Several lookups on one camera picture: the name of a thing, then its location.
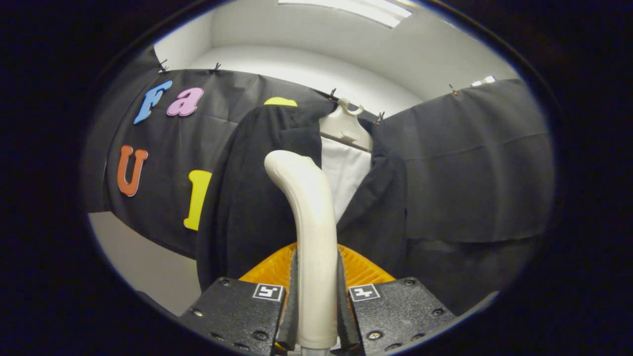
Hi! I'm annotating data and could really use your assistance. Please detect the white mannequin torso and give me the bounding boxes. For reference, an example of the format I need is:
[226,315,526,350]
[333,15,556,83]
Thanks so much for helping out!
[319,98,374,224]

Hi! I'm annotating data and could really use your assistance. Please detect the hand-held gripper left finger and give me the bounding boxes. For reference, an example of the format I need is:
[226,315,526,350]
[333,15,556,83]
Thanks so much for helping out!
[179,242,300,356]

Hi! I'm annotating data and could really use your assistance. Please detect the black backdrop cloth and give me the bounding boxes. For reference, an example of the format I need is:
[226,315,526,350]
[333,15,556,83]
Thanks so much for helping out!
[82,47,555,317]

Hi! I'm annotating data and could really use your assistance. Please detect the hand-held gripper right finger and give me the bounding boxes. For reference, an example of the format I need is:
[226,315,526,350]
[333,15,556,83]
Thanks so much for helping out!
[338,242,458,356]

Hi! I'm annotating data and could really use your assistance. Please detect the grey cabinet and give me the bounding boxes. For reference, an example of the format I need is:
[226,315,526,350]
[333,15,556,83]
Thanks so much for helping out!
[88,212,203,317]

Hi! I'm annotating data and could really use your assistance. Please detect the ceiling light panel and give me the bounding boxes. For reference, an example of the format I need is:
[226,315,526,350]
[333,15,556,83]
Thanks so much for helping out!
[277,0,414,29]

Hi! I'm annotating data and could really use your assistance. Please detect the black suit jacket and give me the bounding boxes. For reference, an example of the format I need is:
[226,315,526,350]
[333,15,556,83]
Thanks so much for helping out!
[196,103,409,292]

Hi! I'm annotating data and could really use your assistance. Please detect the white garment steamer head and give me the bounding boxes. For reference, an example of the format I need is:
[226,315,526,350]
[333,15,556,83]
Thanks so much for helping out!
[264,150,340,350]

